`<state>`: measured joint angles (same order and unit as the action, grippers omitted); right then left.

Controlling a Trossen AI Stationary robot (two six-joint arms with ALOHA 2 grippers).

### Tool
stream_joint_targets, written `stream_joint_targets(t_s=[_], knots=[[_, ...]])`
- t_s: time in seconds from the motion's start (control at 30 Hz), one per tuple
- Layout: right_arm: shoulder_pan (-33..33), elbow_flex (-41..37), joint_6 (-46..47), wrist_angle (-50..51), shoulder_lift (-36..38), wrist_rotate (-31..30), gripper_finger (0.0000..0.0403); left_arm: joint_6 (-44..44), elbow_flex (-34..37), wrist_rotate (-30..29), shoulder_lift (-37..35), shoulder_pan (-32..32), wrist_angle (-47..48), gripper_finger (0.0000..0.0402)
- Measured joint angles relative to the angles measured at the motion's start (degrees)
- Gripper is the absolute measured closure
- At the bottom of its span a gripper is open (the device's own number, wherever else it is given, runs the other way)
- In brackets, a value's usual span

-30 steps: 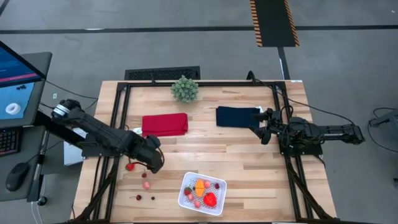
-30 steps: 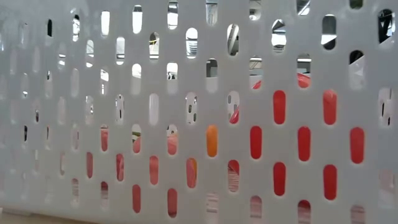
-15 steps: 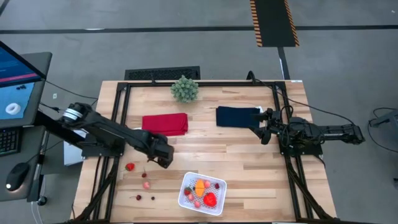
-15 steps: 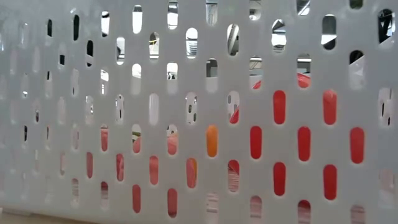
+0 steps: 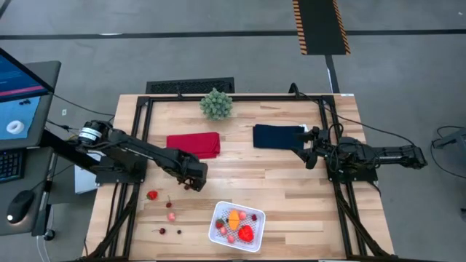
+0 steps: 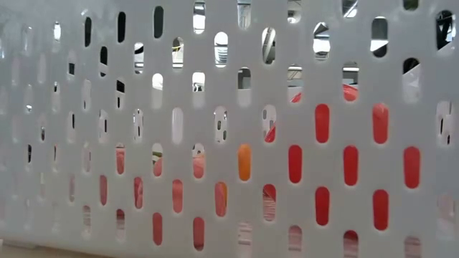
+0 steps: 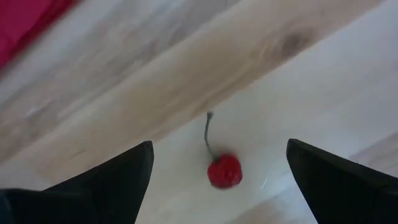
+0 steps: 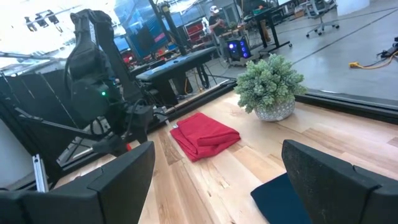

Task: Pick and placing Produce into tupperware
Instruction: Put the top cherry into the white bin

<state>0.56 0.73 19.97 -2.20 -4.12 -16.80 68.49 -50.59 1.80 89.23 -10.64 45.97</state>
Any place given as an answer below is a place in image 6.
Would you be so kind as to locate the orange toy fruit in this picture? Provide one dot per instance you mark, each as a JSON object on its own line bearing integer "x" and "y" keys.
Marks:
{"x": 244, "y": 163}

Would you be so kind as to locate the pink toy fruit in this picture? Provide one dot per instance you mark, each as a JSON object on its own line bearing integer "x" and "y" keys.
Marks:
{"x": 198, "y": 166}
{"x": 157, "y": 168}
{"x": 221, "y": 200}
{"x": 177, "y": 196}

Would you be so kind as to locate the white perforated plastic basket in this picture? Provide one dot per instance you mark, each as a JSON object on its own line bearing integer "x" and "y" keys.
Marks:
{"x": 270, "y": 163}

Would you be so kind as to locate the red and pink items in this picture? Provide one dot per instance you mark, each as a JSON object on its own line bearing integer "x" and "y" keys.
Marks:
{"x": 322, "y": 123}

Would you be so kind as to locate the red toy strawberry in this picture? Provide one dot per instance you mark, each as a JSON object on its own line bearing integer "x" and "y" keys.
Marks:
{"x": 157, "y": 229}

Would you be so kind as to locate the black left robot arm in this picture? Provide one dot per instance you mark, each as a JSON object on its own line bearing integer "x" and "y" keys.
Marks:
{"x": 122, "y": 27}

